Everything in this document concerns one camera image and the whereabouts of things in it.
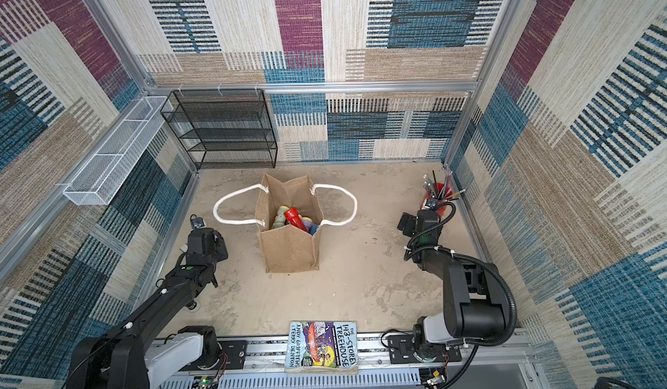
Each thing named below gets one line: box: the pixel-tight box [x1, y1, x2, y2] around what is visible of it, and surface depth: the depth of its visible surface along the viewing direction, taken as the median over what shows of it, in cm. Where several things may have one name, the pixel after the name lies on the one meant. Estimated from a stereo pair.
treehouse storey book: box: [284, 320, 359, 375], surface depth 74 cm
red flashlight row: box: [283, 206, 309, 232], surface depth 89 cm
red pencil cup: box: [420, 182, 454, 217], surface depth 98 cm
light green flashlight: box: [272, 204, 291, 229], surface depth 96 cm
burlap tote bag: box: [256, 172, 323, 274], surface depth 86 cm
